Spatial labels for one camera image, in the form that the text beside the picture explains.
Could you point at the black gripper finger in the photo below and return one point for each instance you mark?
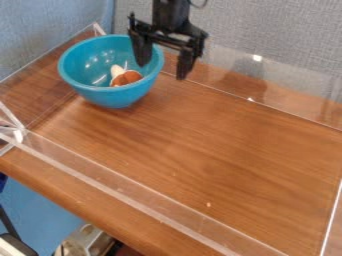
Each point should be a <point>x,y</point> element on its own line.
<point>142,46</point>
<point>186,60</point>

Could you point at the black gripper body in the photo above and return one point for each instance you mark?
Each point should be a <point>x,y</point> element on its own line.
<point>171,29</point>

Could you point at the orange toy mushroom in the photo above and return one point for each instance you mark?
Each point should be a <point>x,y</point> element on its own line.
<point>123,77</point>

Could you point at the blue plastic bowl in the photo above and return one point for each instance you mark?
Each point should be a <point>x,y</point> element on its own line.
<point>84,68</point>

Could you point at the white device under table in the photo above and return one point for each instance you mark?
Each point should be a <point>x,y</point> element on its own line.
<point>87,241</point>

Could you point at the clear acrylic barrier frame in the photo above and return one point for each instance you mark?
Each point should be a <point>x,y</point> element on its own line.
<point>221,166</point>

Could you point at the black chair frame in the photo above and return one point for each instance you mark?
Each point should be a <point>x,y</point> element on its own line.
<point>11,243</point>

